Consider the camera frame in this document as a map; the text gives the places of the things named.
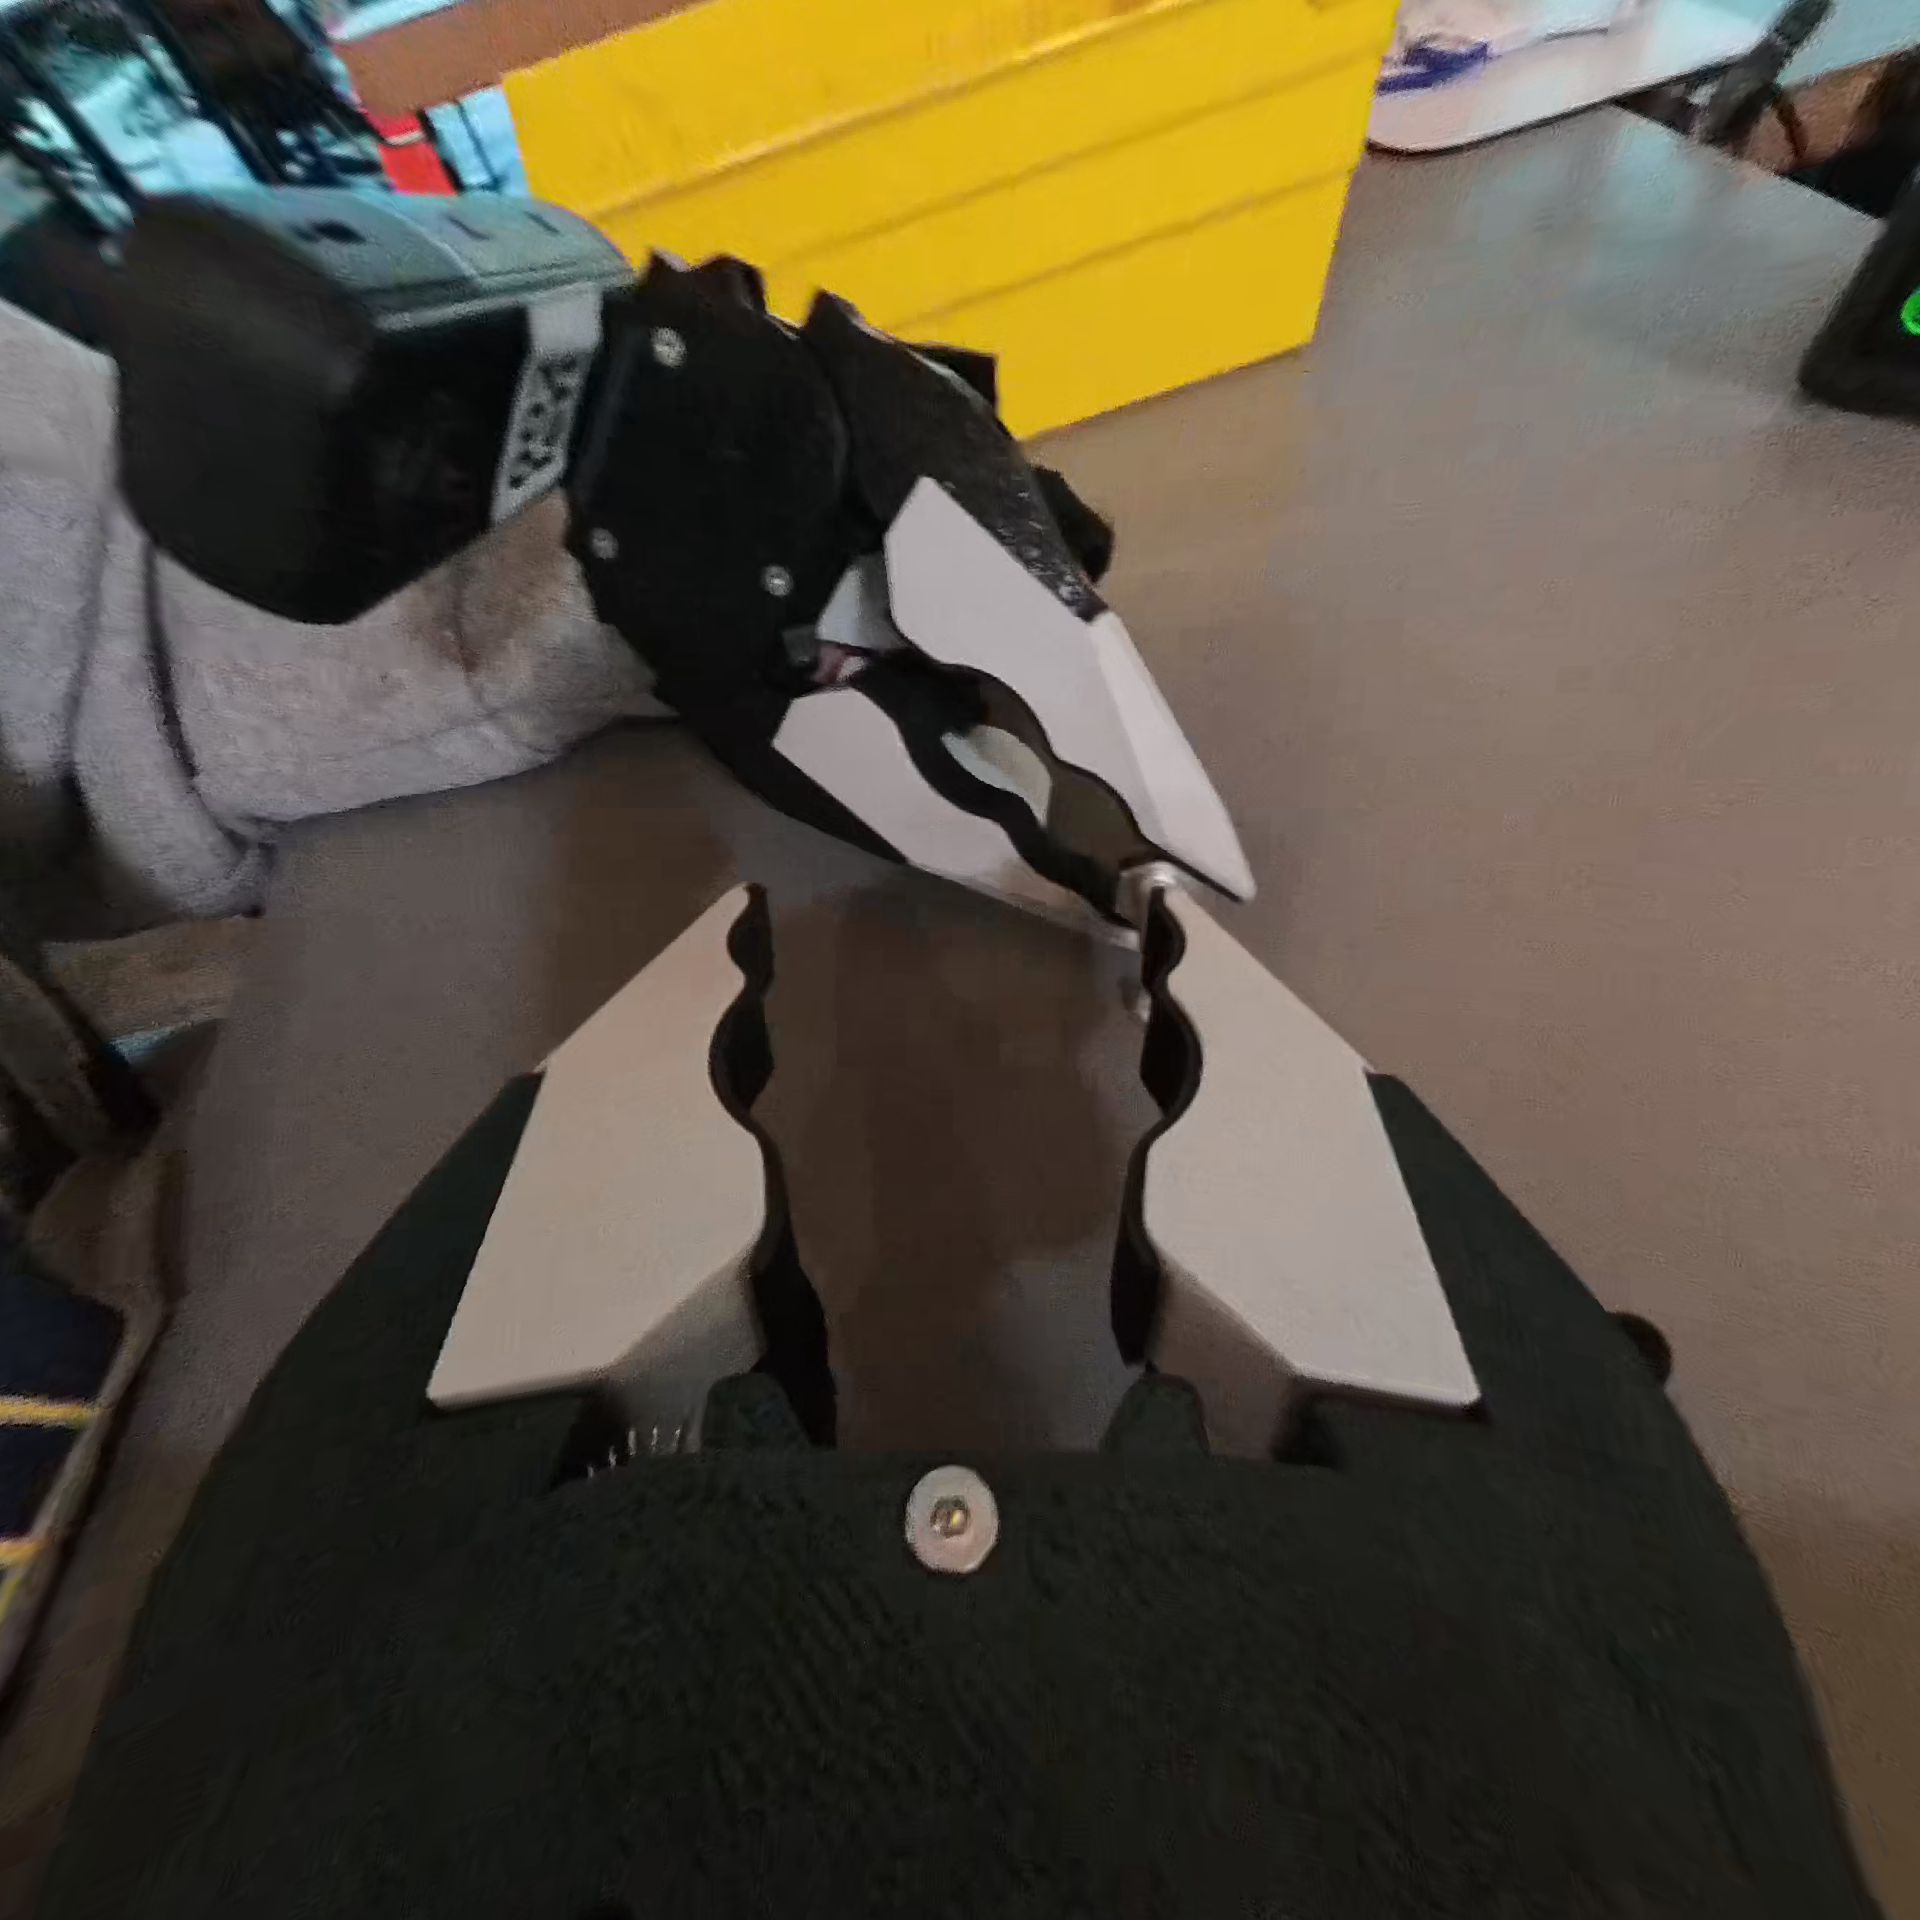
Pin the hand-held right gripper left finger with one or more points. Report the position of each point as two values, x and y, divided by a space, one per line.
601 1201

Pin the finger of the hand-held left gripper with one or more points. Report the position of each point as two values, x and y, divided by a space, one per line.
1034 645
870 781

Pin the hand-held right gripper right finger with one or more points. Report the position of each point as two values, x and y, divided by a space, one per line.
1291 1201

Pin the metal bolt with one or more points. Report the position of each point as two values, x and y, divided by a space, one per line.
1154 879

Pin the person's left forearm grey sleeve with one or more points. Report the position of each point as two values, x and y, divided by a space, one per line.
300 705

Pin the yellow plastic bin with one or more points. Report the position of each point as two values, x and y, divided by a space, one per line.
974 181

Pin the long wooden table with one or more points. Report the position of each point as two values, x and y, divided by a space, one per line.
451 60

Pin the dark blue striped fabric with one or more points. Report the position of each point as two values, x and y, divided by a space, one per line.
44 1380

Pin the black device with green light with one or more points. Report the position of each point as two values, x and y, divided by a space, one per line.
1860 330

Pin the black metal frame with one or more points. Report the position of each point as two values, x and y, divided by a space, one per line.
224 75

